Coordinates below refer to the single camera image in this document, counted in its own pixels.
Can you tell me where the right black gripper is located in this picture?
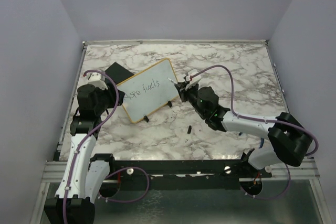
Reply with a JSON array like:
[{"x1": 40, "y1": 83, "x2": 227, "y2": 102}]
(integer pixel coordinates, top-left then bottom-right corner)
[{"x1": 175, "y1": 81, "x2": 207, "y2": 118}]

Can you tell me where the purple cable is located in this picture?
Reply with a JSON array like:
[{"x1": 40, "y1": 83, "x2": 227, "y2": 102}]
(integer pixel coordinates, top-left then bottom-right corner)
[
  {"x1": 62, "y1": 69, "x2": 150, "y2": 224},
  {"x1": 190, "y1": 64, "x2": 320, "y2": 200}
]

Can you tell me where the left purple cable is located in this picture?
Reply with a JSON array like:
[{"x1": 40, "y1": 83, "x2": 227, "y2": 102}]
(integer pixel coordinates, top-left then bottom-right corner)
[{"x1": 62, "y1": 69, "x2": 150, "y2": 224}]

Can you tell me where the black marker cap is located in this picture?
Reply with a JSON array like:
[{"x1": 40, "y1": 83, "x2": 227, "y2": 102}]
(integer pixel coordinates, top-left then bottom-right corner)
[{"x1": 187, "y1": 125, "x2": 192, "y2": 134}]

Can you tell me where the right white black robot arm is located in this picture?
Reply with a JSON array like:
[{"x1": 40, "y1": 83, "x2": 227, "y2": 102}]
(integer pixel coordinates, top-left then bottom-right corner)
[{"x1": 174, "y1": 82, "x2": 313, "y2": 177}]

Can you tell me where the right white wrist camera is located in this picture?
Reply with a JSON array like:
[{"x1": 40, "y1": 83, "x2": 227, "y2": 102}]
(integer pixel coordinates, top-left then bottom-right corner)
[{"x1": 183, "y1": 68, "x2": 201, "y2": 90}]

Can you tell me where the black mounting rail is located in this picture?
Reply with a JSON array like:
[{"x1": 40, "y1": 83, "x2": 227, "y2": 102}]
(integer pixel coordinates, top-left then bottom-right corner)
[{"x1": 90, "y1": 154, "x2": 271, "y2": 190}]

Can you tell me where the yellow framed whiteboard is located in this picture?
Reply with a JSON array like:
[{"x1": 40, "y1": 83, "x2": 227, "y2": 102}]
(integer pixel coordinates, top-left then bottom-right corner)
[{"x1": 117, "y1": 58, "x2": 178, "y2": 123}]

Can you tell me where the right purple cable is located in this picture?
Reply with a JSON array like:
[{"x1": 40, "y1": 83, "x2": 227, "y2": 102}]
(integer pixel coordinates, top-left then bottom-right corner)
[{"x1": 190, "y1": 64, "x2": 320, "y2": 200}]

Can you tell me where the black rectangular pad upper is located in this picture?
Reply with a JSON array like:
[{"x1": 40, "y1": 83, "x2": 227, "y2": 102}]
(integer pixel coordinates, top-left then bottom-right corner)
[{"x1": 105, "y1": 62, "x2": 134, "y2": 84}]

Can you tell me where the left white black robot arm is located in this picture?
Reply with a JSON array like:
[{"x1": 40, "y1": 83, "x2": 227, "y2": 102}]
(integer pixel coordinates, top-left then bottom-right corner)
[{"x1": 44, "y1": 78, "x2": 124, "y2": 223}]

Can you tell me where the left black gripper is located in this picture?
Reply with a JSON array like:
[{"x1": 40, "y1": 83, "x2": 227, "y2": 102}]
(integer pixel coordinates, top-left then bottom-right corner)
[{"x1": 95, "y1": 82, "x2": 125, "y2": 115}]

